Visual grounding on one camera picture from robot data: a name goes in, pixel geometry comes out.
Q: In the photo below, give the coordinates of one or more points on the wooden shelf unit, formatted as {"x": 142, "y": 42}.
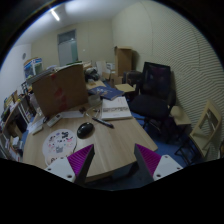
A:
{"x": 14, "y": 126}

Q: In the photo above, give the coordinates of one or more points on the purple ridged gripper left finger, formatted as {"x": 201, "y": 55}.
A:
{"x": 73, "y": 168}

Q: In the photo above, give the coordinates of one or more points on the black office chair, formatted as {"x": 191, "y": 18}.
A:
{"x": 155, "y": 97}

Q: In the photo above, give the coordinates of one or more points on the white remote control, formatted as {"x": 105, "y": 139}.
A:
{"x": 54, "y": 120}

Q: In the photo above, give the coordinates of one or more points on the black computer mouse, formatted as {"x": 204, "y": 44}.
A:
{"x": 85, "y": 129}

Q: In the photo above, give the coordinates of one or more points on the large cardboard box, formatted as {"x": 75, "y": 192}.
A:
{"x": 61, "y": 90}

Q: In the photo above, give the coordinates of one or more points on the wooden folding chair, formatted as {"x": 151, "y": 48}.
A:
{"x": 199, "y": 139}

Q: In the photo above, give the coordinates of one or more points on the small wooden side table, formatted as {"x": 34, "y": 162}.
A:
{"x": 125, "y": 88}

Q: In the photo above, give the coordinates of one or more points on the round patterned mouse pad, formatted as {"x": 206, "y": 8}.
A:
{"x": 59, "y": 143}

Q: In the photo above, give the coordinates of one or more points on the grey door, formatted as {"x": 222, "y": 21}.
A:
{"x": 67, "y": 48}

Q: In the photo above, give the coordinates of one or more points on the tall cardboard box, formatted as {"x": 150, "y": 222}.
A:
{"x": 123, "y": 59}

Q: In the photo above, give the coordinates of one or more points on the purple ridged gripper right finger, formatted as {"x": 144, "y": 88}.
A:
{"x": 153, "y": 164}

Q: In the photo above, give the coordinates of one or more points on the white closed book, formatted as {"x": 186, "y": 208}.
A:
{"x": 115, "y": 109}

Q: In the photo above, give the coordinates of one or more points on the ceiling tube light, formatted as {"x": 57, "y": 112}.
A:
{"x": 54, "y": 14}

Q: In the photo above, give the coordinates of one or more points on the blue white display box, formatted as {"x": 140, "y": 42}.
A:
{"x": 33, "y": 67}

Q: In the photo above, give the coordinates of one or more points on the white paper sheet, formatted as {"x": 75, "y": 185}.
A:
{"x": 72, "y": 114}

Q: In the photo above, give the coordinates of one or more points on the blue book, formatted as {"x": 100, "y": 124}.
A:
{"x": 106, "y": 92}

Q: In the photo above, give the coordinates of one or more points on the black pen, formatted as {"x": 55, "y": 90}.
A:
{"x": 103, "y": 122}

